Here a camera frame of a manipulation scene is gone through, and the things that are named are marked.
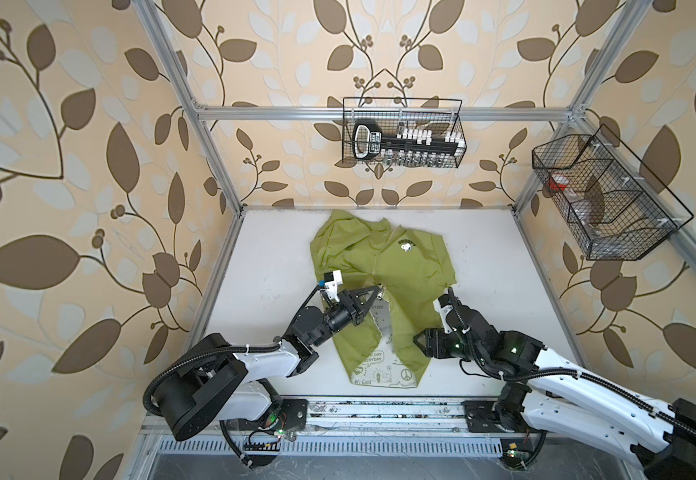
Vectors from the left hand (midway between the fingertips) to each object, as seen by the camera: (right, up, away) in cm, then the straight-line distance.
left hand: (381, 290), depth 70 cm
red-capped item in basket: (+49, +28, +10) cm, 57 cm away
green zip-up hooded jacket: (+12, +2, +29) cm, 31 cm away
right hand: (+11, -15, +6) cm, 20 cm away
